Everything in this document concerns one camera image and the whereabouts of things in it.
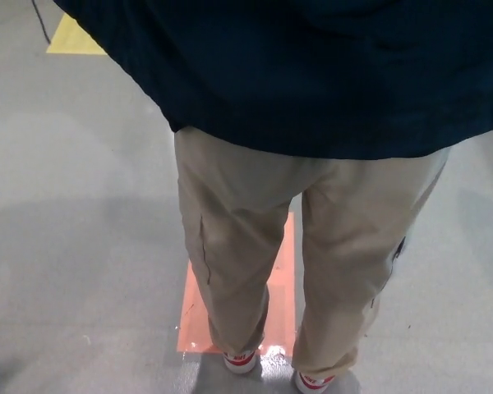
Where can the dark teal coat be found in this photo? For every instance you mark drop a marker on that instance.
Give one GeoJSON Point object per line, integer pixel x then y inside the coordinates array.
{"type": "Point", "coordinates": [291, 74]}

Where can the beige trousers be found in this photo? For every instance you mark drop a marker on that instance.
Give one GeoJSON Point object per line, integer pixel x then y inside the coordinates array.
{"type": "Point", "coordinates": [238, 205]}

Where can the orange rectangular floor mat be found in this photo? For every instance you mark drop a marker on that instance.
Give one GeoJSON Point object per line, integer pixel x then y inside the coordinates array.
{"type": "Point", "coordinates": [281, 279]}

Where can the red and white sneaker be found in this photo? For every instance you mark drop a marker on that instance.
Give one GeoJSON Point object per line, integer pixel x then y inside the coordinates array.
{"type": "Point", "coordinates": [312, 377]}
{"type": "Point", "coordinates": [242, 361]}

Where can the yellow floor marking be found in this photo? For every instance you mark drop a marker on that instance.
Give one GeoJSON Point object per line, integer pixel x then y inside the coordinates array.
{"type": "Point", "coordinates": [72, 43]}

